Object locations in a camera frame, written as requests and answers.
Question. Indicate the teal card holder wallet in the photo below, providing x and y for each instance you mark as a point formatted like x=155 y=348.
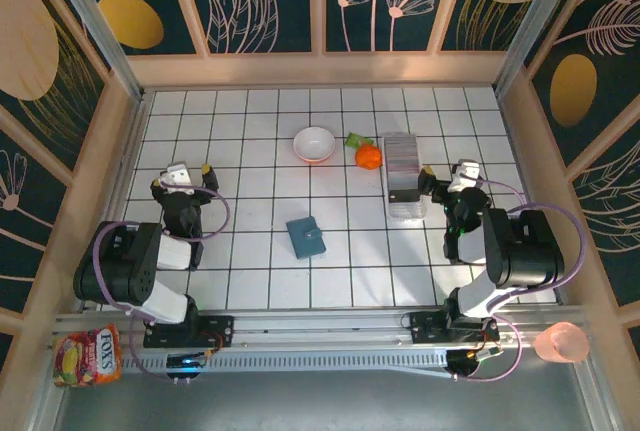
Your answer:
x=306 y=238

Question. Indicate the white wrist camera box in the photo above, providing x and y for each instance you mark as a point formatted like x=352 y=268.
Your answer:
x=466 y=174
x=176 y=175

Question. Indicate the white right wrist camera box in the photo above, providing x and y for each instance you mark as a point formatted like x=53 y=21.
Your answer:
x=466 y=174

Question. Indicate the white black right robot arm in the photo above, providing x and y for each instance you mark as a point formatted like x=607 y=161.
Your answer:
x=525 y=256

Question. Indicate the green snack packet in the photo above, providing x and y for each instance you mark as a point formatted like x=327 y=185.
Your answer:
x=356 y=139

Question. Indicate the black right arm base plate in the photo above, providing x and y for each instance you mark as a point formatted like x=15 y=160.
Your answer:
x=425 y=328

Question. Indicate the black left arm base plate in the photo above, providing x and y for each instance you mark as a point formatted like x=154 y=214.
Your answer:
x=220 y=326

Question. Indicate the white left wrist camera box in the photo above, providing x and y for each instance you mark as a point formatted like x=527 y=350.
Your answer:
x=176 y=175

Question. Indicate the colourful candy bag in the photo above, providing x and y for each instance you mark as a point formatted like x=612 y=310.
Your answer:
x=87 y=356

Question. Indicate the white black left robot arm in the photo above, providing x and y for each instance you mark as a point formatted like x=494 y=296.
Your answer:
x=165 y=301

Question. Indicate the white bowl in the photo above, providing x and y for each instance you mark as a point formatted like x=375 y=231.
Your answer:
x=314 y=145

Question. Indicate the pink plastic cup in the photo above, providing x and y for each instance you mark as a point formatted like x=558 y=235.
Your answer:
x=560 y=343

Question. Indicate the orange toy carrot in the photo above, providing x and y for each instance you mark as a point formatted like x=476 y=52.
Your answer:
x=369 y=157

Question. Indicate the small black electronics board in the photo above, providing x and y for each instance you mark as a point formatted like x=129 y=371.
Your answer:
x=185 y=362
x=472 y=358

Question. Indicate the aluminium mounting rail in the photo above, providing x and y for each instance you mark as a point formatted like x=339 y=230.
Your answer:
x=325 y=323

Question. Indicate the aluminium frame post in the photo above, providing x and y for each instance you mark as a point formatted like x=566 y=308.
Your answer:
x=100 y=31
x=535 y=16

